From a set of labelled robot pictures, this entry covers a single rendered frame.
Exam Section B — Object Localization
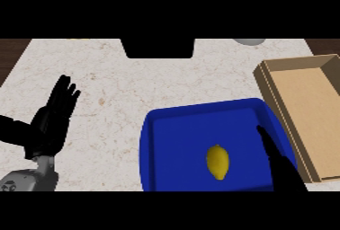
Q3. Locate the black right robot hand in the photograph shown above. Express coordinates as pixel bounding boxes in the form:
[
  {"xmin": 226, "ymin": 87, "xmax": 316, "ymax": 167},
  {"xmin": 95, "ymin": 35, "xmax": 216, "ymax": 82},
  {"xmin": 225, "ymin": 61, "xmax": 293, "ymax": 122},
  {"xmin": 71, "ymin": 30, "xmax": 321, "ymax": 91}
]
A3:
[{"xmin": 254, "ymin": 124, "xmax": 309, "ymax": 192}]

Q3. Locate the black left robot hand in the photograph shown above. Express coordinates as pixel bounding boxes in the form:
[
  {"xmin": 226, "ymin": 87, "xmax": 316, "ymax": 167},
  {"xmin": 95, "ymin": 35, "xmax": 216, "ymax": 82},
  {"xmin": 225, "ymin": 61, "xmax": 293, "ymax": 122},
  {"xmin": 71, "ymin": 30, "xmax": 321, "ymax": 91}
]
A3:
[{"xmin": 0, "ymin": 74, "xmax": 83, "ymax": 161}]

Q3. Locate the yellow lemon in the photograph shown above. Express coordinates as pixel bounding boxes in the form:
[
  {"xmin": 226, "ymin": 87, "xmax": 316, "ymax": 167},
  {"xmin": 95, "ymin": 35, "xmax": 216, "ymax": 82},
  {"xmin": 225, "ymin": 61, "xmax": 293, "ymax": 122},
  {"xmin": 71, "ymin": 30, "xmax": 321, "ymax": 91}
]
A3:
[{"xmin": 204, "ymin": 144, "xmax": 231, "ymax": 181}]

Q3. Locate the cardboard box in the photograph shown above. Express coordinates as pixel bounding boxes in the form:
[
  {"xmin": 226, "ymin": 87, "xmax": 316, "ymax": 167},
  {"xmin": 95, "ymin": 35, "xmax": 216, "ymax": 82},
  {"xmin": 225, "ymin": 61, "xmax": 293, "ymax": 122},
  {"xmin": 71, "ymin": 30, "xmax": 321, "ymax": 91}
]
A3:
[{"xmin": 253, "ymin": 53, "xmax": 340, "ymax": 184}]

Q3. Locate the blue plastic tray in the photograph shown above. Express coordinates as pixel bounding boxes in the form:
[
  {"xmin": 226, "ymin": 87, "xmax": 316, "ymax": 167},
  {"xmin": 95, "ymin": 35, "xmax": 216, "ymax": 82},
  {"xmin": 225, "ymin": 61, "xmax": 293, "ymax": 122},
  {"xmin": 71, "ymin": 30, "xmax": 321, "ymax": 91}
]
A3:
[{"xmin": 138, "ymin": 97, "xmax": 299, "ymax": 192}]

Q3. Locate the black sink opening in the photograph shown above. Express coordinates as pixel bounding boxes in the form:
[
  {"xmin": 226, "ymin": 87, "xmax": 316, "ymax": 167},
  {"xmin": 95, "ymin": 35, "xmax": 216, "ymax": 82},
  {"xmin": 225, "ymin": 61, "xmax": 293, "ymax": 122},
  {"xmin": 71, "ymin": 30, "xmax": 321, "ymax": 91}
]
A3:
[{"xmin": 120, "ymin": 38, "xmax": 197, "ymax": 60}]

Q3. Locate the grey round object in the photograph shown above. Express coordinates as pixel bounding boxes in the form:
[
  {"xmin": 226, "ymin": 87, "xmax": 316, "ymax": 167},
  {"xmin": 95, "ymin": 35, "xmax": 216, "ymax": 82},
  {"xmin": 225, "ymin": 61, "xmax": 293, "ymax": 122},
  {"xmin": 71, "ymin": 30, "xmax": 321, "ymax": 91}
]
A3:
[{"xmin": 231, "ymin": 38, "xmax": 268, "ymax": 47}]

